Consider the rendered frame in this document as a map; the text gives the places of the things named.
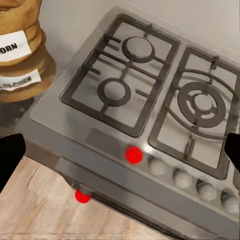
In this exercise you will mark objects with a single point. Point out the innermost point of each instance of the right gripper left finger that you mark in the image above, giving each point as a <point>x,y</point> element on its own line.
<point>12,149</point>

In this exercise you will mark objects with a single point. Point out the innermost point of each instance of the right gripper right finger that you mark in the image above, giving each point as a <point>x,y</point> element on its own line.
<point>232,149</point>

